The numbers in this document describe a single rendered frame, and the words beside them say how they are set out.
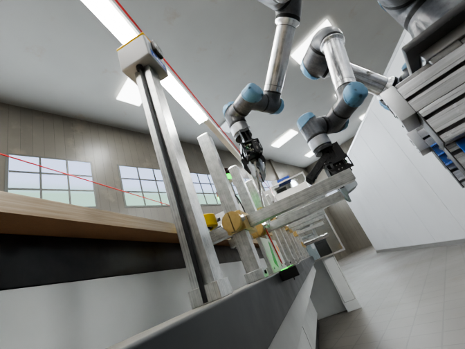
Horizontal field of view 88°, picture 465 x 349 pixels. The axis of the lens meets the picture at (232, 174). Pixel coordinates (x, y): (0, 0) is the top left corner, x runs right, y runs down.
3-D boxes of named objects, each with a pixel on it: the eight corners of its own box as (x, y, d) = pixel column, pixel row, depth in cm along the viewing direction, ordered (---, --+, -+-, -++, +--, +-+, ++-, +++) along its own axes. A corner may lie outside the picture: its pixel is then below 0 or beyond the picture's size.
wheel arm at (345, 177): (356, 184, 60) (347, 169, 62) (358, 181, 57) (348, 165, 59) (207, 251, 68) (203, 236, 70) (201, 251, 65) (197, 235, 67)
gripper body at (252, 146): (245, 156, 87) (233, 130, 92) (244, 167, 95) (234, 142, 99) (264, 149, 88) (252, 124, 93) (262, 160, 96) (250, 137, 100)
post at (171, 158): (233, 292, 34) (161, 75, 52) (220, 298, 30) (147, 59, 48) (206, 303, 35) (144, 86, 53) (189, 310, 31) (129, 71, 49)
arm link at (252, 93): (266, 85, 96) (250, 104, 104) (245, 79, 89) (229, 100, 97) (273, 99, 93) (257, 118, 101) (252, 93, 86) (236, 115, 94)
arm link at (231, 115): (228, 97, 97) (217, 111, 103) (237, 118, 93) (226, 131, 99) (242, 100, 102) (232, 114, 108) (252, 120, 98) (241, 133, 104)
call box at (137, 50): (170, 78, 53) (162, 55, 56) (150, 55, 46) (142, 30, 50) (144, 94, 54) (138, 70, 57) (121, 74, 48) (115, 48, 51)
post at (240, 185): (290, 291, 77) (238, 165, 96) (289, 293, 74) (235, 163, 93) (281, 295, 78) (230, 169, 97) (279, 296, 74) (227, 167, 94)
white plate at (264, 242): (287, 266, 87) (276, 240, 91) (275, 272, 64) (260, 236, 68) (286, 267, 87) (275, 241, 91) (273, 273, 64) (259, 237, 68)
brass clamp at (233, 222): (259, 230, 68) (252, 214, 70) (246, 226, 56) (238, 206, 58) (240, 239, 69) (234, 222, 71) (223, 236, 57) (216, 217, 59)
